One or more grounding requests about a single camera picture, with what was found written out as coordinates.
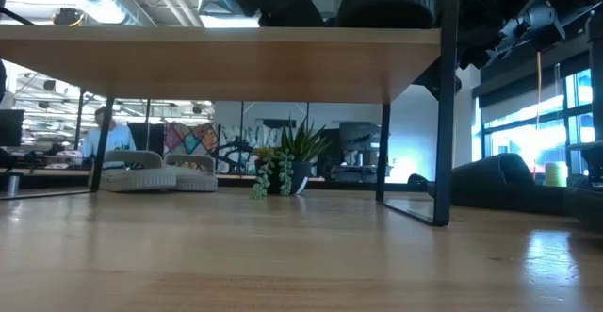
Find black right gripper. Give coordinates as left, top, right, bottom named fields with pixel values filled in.
left=459, top=0, right=533, bottom=71

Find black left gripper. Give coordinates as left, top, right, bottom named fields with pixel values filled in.
left=256, top=0, right=325, bottom=28

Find wooden shelf black metal legs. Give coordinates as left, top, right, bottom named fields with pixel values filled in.
left=0, top=0, right=461, bottom=227

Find grey rubber slide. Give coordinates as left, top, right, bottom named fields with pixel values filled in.
left=98, top=150, right=178, bottom=193
left=164, top=154, right=220, bottom=193

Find black desk monitor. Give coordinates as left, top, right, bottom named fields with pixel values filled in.
left=338, top=122, right=382, bottom=153

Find dark bicycle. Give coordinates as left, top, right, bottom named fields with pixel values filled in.
left=214, top=137, right=258, bottom=175

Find colourful patchwork panel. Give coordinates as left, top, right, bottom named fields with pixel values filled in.
left=163, top=122, right=219, bottom=156

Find succulent plants in black pot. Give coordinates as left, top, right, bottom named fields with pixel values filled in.
left=248, top=118, right=334, bottom=201

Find yellow-green cup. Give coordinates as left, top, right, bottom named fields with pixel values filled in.
left=544, top=160, right=570, bottom=189

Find grey background desk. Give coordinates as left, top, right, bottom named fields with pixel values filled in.
left=329, top=163, right=392, bottom=184

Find black rectangular screen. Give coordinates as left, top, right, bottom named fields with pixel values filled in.
left=126, top=122, right=166, bottom=157

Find person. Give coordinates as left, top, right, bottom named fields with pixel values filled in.
left=80, top=107, right=138, bottom=170

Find black computer monitor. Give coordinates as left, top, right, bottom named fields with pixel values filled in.
left=0, top=108, right=24, bottom=147

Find silver metal cylinder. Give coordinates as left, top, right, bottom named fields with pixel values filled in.
left=0, top=172, right=24, bottom=196

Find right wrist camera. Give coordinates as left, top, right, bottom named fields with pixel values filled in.
left=489, top=0, right=566, bottom=63

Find black aluminium table frame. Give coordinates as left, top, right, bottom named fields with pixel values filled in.
left=0, top=168, right=437, bottom=193

